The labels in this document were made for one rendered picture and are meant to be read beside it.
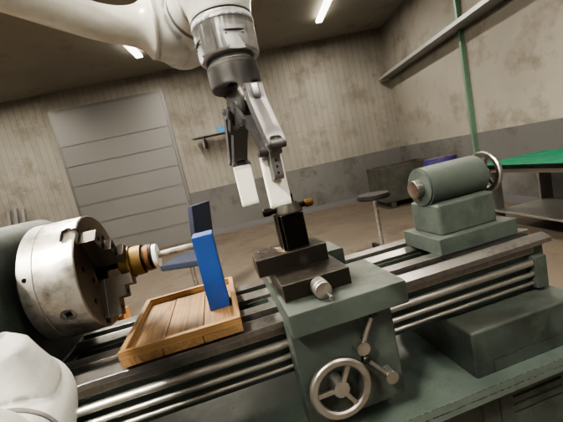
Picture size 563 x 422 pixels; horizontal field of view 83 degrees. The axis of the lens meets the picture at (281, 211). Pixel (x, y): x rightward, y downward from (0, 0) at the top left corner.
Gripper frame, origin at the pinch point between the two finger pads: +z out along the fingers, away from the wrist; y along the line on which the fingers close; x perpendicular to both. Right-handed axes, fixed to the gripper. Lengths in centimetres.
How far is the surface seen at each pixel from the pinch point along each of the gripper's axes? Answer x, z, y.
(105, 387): -36, 39, -41
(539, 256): 91, 41, -15
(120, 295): -29, 20, -50
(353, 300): 21.2, 29.4, -15.0
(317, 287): 14.7, 24.9, -18.9
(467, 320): 62, 53, -20
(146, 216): -24, 31, -765
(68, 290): -38, 13, -41
